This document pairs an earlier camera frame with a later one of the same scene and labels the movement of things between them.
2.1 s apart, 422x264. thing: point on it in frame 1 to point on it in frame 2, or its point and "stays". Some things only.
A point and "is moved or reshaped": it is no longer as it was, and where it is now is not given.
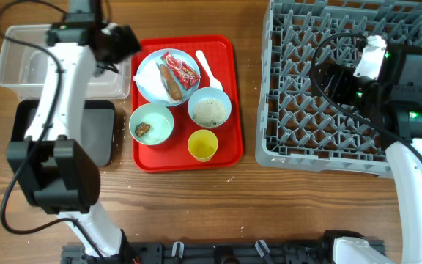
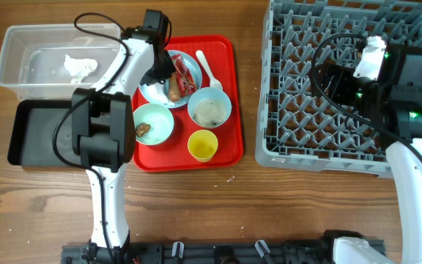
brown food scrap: [141, 128] stays
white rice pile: [209, 112] stays
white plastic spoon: [214, 82] stays
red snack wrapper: [187, 76] is moved or reshaped
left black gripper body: [115, 47] to [161, 70]
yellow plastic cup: [202, 144] stays
